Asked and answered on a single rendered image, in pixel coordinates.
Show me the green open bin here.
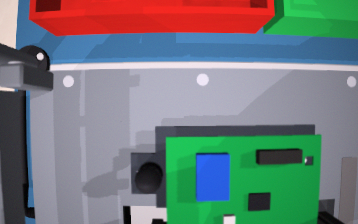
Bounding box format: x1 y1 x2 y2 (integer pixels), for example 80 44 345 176
263 0 358 39

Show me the red bin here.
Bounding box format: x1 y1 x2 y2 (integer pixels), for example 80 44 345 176
29 0 275 36

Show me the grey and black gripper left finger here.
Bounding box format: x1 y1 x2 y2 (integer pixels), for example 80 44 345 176
152 219 167 224

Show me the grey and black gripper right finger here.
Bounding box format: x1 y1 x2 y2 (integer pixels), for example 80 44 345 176
317 211 344 224

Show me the green circuit board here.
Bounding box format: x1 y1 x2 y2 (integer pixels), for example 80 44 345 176
166 134 321 224

